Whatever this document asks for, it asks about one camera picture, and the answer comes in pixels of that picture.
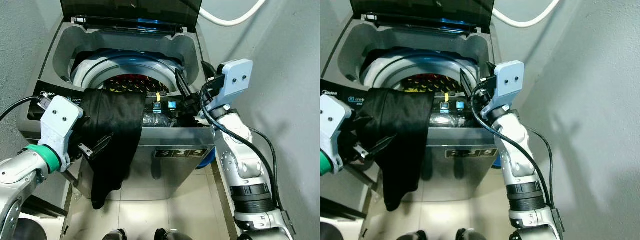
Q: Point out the black shiny trousers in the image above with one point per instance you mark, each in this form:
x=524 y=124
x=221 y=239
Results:
x=400 y=130
x=115 y=130

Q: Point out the grey top-load washing machine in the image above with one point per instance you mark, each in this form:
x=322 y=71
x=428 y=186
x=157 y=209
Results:
x=465 y=175
x=175 y=170

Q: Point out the yellow black patterned garment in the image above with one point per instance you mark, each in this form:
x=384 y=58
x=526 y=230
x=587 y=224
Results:
x=160 y=87
x=447 y=87

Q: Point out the dark translucent washer lid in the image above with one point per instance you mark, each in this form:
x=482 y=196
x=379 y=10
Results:
x=125 y=10
x=425 y=10

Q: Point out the black robot left foot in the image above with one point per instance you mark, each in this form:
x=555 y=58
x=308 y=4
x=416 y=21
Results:
x=411 y=235
x=115 y=235

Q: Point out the black robot foot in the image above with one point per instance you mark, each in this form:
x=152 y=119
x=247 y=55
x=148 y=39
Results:
x=411 y=235
x=172 y=235
x=115 y=235
x=472 y=235

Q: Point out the black robot right foot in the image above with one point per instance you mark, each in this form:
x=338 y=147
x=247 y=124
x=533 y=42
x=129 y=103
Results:
x=472 y=235
x=172 y=235

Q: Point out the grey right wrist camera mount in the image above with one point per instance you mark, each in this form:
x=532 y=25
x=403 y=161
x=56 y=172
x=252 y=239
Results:
x=507 y=77
x=235 y=77

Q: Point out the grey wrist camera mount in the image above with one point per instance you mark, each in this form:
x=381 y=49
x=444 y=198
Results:
x=235 y=77
x=332 y=120
x=507 y=77
x=60 y=120

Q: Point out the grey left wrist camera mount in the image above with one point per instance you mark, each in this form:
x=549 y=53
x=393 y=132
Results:
x=60 y=120
x=332 y=120

